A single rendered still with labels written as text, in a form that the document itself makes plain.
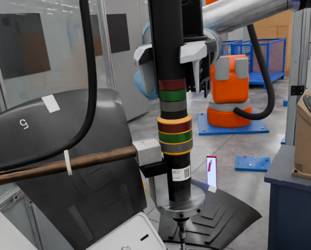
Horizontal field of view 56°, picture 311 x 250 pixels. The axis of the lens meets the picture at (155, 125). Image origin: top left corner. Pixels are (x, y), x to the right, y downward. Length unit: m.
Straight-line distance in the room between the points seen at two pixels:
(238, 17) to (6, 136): 0.52
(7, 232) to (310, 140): 0.87
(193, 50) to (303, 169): 0.83
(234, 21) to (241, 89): 3.58
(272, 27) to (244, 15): 7.66
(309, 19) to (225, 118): 2.42
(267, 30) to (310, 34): 6.26
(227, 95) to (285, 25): 4.32
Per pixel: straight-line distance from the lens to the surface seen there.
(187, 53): 0.32
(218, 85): 4.22
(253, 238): 2.39
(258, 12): 0.72
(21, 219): 1.25
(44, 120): 0.46
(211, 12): 0.71
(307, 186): 1.07
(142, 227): 0.41
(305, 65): 2.19
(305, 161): 1.09
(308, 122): 1.03
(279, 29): 8.35
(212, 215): 0.58
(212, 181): 0.80
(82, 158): 0.36
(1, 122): 0.47
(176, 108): 0.35
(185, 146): 0.36
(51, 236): 1.42
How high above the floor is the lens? 1.52
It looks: 19 degrees down
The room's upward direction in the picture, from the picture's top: 5 degrees counter-clockwise
